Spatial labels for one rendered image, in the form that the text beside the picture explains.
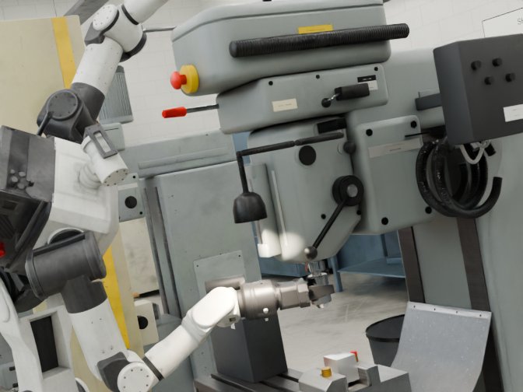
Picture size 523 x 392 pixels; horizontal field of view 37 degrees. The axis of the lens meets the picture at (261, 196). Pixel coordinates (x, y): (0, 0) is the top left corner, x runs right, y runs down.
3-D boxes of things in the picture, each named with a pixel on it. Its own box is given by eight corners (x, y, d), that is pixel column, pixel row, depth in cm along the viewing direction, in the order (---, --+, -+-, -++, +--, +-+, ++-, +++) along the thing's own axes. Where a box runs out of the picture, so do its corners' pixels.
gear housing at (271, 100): (268, 124, 164) (259, 77, 163) (219, 136, 185) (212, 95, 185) (393, 103, 179) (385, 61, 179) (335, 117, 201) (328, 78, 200)
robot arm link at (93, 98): (61, 73, 192) (41, 121, 187) (95, 79, 190) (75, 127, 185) (78, 98, 203) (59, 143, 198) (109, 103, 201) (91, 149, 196)
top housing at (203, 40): (220, 82, 158) (206, 3, 157) (173, 100, 181) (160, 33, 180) (401, 58, 180) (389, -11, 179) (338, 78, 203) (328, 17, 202)
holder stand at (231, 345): (253, 383, 219) (240, 314, 218) (216, 372, 237) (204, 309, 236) (288, 371, 225) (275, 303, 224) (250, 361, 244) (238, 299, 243)
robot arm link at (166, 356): (205, 353, 175) (138, 412, 170) (190, 341, 185) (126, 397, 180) (177, 319, 172) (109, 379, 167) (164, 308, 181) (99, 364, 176)
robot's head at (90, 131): (94, 178, 174) (98, 159, 168) (76, 148, 177) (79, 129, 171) (119, 169, 177) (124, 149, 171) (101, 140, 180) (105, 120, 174)
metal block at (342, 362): (341, 385, 177) (336, 360, 177) (327, 380, 182) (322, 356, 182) (359, 379, 179) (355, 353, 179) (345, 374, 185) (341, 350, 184)
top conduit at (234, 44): (237, 56, 156) (234, 39, 156) (228, 60, 160) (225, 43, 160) (411, 36, 177) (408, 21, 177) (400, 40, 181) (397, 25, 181)
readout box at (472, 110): (478, 142, 157) (460, 39, 156) (447, 146, 165) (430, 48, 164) (546, 127, 166) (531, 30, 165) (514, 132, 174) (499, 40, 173)
